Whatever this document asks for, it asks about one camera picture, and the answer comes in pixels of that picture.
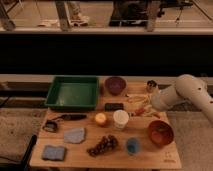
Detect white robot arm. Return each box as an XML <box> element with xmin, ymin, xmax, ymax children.
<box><xmin>150</xmin><ymin>74</ymin><xmax>213</xmax><ymax>125</ymax></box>

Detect blue plastic cup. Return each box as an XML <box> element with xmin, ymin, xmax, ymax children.
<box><xmin>125</xmin><ymin>137</ymin><xmax>141</xmax><ymax>155</ymax></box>

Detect light blue cloth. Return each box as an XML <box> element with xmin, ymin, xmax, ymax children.
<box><xmin>64</xmin><ymin>127</ymin><xmax>86</xmax><ymax>144</ymax></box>

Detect small metal cup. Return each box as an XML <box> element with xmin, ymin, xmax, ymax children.
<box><xmin>146</xmin><ymin>80</ymin><xmax>157</xmax><ymax>93</ymax></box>

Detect purple bowl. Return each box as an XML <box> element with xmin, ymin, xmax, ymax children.
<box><xmin>105</xmin><ymin>76</ymin><xmax>126</xmax><ymax>95</ymax></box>

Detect white paper cup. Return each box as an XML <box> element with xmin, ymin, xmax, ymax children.
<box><xmin>113</xmin><ymin>110</ymin><xmax>129</xmax><ymax>129</ymax></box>

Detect black bar at table edge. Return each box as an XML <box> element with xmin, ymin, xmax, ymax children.
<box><xmin>21</xmin><ymin>135</ymin><xmax>37</xmax><ymax>171</ymax></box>

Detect wooden board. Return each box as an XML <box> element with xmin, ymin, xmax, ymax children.
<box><xmin>30</xmin><ymin>82</ymin><xmax>182</xmax><ymax>170</ymax></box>

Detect small black square dish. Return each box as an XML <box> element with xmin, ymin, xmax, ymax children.
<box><xmin>43</xmin><ymin>120</ymin><xmax>58</xmax><ymax>133</ymax></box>

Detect green plastic tray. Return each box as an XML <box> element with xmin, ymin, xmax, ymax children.
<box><xmin>45</xmin><ymin>76</ymin><xmax>99</xmax><ymax>110</ymax></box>

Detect black rectangular block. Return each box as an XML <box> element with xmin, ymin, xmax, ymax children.
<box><xmin>104</xmin><ymin>103</ymin><xmax>124</xmax><ymax>111</ymax></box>

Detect bunch of dark grapes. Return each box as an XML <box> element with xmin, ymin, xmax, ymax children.
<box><xmin>87</xmin><ymin>135</ymin><xmax>118</xmax><ymax>157</ymax></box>

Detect blue sponge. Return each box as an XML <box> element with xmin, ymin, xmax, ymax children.
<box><xmin>41</xmin><ymin>145</ymin><xmax>66</xmax><ymax>161</ymax></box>

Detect black handled knife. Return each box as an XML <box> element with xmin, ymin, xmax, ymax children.
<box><xmin>52</xmin><ymin>114</ymin><xmax>87</xmax><ymax>121</ymax></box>

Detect yellow tongs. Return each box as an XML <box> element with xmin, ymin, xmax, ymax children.
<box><xmin>127</xmin><ymin>94</ymin><xmax>149</xmax><ymax>103</ymax></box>

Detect yellow orange fruit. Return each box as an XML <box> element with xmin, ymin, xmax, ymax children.
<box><xmin>95</xmin><ymin>113</ymin><xmax>107</xmax><ymax>126</ymax></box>

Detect red bowl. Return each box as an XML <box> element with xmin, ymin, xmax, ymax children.
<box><xmin>147</xmin><ymin>120</ymin><xmax>174</xmax><ymax>147</ymax></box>

